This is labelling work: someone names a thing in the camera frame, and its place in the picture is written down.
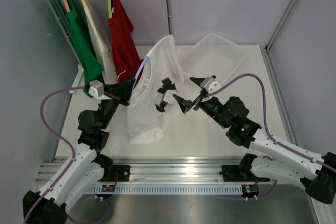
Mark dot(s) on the green t shirt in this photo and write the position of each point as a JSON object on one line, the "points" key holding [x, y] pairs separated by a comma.
{"points": [[92, 69]]}

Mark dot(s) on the white slotted cable duct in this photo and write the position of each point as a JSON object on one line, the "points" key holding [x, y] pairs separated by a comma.
{"points": [[191, 189]]}

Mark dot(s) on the beige t shirt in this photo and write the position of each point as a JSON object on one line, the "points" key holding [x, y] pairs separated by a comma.
{"points": [[101, 45]]}

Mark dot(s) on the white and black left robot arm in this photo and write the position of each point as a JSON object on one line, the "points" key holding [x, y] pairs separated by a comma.
{"points": [[86, 165]]}

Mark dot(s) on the lime green hanger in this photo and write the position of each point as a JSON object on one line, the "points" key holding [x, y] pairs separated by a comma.
{"points": [[110, 8]]}

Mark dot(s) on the white plastic basket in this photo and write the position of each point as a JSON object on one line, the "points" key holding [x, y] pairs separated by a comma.
{"points": [[213, 55]]}

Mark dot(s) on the white printed t shirt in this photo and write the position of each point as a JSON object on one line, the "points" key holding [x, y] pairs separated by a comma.
{"points": [[153, 95]]}

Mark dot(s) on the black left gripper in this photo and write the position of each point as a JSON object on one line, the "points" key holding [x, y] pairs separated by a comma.
{"points": [[122, 91]]}

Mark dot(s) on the orange hanger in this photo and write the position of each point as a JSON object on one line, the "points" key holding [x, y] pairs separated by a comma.
{"points": [[66, 4]]}

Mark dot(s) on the light blue plastic hanger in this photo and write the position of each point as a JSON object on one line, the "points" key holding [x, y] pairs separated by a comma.
{"points": [[138, 73]]}

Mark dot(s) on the red t shirt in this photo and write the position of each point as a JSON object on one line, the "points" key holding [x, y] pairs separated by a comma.
{"points": [[124, 53]]}

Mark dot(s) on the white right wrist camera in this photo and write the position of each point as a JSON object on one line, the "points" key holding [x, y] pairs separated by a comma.
{"points": [[210, 84]]}

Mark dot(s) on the aluminium corner post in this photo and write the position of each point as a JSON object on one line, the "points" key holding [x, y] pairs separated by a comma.
{"points": [[288, 10]]}

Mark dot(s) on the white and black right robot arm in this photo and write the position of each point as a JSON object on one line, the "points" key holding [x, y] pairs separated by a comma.
{"points": [[287, 162]]}

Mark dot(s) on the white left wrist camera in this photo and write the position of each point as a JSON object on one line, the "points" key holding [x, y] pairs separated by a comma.
{"points": [[96, 90]]}

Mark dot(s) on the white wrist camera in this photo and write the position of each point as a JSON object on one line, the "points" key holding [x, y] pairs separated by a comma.
{"points": [[210, 84], [96, 90]]}

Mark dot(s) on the aluminium frame rail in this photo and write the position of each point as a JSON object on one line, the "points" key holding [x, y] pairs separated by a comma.
{"points": [[175, 170]]}

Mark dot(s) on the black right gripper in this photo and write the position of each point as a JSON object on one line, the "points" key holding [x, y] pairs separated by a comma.
{"points": [[186, 105]]}

